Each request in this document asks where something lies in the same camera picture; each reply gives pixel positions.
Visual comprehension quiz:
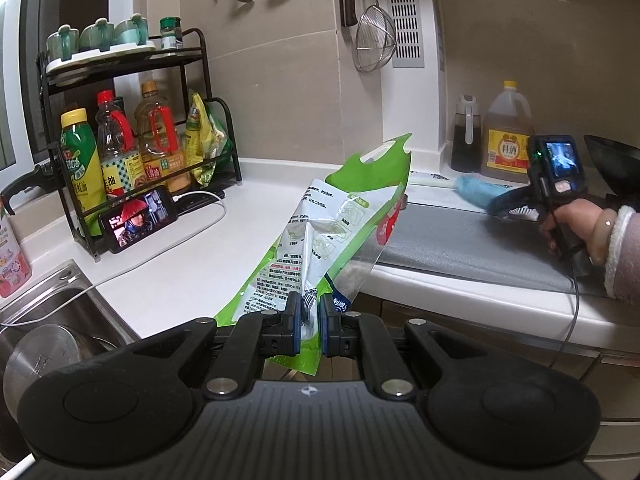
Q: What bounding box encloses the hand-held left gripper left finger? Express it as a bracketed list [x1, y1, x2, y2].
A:
[144, 292, 304, 401]

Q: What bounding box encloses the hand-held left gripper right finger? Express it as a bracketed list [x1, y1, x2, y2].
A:
[319, 292, 482, 401]

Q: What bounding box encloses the blue cloth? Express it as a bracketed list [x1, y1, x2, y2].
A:
[452, 174, 508, 213]

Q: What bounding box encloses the green white plastic bag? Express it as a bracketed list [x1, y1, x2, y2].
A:
[214, 132, 414, 377]

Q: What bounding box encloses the person's right forearm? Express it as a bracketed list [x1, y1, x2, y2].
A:
[602, 205, 640, 307]

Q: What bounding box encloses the person's right hand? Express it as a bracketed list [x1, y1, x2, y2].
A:
[540, 199, 611, 263]

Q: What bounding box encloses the black wok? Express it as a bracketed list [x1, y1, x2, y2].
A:
[582, 134, 640, 197]

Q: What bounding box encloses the cooking wine jug yellow cap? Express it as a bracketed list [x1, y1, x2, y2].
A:
[481, 80, 532, 184]

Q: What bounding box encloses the dark soy sauce dispenser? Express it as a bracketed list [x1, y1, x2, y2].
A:
[450, 94, 484, 174]

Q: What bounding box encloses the pale jade bangle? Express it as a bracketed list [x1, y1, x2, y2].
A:
[587, 207, 621, 267]

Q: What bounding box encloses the white printed paper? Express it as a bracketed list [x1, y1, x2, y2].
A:
[407, 170, 457, 191]

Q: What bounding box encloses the black smartphone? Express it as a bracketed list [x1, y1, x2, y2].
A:
[98, 185, 177, 255]

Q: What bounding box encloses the cabinet drawer front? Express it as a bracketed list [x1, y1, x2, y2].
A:
[350, 294, 640, 461]

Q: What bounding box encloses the metal mesh strainer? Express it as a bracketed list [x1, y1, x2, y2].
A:
[352, 0, 398, 74]

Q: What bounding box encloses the yellow green snack packet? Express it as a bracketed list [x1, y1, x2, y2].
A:
[185, 91, 235, 187]

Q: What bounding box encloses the white vent grille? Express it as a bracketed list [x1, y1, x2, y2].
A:
[382, 0, 429, 69]

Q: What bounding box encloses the stainless steel sink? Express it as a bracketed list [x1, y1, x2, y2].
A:
[0, 259, 142, 463]

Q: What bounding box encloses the stainless steel pot lid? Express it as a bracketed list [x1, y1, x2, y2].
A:
[2, 324, 122, 413]

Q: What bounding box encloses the clear bottle red cap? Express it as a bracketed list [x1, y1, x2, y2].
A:
[95, 90, 147, 197]

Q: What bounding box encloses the green squeeze bottle yellow cap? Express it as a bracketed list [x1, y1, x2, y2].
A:
[60, 107, 109, 217]

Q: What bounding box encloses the pink label bottle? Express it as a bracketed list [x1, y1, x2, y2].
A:
[0, 199, 32, 299]

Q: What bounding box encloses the small green-capped spice jar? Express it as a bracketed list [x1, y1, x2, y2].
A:
[159, 16, 182, 52]

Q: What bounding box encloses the white seasoning jar tray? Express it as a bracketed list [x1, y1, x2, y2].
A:
[45, 42, 157, 74]

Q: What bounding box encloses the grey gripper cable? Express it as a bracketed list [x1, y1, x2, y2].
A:
[549, 255, 582, 370]

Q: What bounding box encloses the white charging cable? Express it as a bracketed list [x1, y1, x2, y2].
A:
[0, 190, 229, 329]

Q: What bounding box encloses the oil bottle red handle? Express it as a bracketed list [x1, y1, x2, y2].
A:
[133, 81, 187, 182]

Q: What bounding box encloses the black wire kitchen rack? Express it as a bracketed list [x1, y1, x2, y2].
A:
[36, 27, 244, 262]

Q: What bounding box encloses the black pan handle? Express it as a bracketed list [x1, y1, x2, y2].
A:
[0, 162, 69, 217]

